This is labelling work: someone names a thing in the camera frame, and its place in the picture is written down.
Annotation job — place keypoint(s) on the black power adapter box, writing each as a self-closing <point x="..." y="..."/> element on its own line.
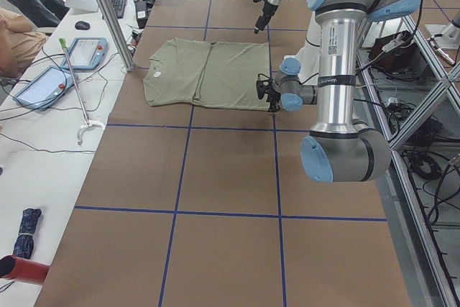
<point x="142" y="13"/>

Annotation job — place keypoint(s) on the blue teach pendant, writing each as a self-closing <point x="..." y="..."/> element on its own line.
<point x="86" y="53"/>
<point x="44" y="90"/>

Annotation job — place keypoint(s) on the near blue teach pendant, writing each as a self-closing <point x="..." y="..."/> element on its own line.
<point x="44" y="90"/>

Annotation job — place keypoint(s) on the far blue teach pendant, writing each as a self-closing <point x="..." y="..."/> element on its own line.
<point x="86" y="53"/>

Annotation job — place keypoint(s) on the red cylinder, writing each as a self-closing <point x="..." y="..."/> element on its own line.
<point x="23" y="270"/>

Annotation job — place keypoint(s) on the folded dark blue umbrella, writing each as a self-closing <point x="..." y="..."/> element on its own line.
<point x="24" y="245"/>

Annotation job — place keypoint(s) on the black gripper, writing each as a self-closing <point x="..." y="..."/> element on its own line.
<point x="272" y="95"/>
<point x="267" y="9"/>

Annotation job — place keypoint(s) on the seated person beige shirt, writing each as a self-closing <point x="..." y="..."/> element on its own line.
<point x="20" y="40"/>

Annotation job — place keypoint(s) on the aluminium frame post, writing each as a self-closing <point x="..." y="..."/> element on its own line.
<point x="116" y="33"/>

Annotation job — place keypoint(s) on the olive green long-sleeve shirt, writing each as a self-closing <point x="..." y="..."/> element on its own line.
<point x="219" y="75"/>

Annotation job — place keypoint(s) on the black computer mouse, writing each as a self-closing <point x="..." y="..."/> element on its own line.
<point x="82" y="25"/>

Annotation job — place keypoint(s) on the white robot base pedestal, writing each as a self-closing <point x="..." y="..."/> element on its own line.
<point x="308" y="55"/>

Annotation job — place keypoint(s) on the reacher grabber stick green handle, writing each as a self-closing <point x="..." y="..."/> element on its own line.
<point x="88" y="123"/>

